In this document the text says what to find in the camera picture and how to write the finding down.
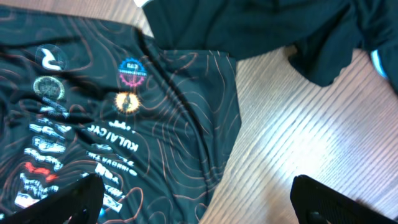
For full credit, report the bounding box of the black patterned sports jersey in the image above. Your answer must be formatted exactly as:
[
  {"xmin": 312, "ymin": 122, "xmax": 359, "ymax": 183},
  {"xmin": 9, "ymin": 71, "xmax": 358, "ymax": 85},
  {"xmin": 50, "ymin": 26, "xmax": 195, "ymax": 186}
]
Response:
[{"xmin": 1, "ymin": 6, "xmax": 241, "ymax": 223}]

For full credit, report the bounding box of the black garment pile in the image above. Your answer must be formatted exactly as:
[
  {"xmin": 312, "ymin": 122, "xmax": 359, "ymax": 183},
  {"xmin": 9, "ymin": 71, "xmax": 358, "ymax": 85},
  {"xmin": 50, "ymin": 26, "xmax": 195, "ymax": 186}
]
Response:
[{"xmin": 141, "ymin": 0, "xmax": 397, "ymax": 88}]

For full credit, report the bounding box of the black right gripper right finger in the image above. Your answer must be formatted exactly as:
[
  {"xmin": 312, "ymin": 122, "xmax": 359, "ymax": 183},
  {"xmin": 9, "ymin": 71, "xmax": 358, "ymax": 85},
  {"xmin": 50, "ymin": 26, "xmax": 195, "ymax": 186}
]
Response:
[{"xmin": 290, "ymin": 175, "xmax": 397, "ymax": 224}]

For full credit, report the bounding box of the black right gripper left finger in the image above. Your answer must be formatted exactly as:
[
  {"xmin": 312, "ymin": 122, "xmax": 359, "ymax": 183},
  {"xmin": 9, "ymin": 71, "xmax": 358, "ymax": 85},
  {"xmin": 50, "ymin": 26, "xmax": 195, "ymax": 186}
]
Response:
[{"xmin": 1, "ymin": 174, "xmax": 104, "ymax": 224}]

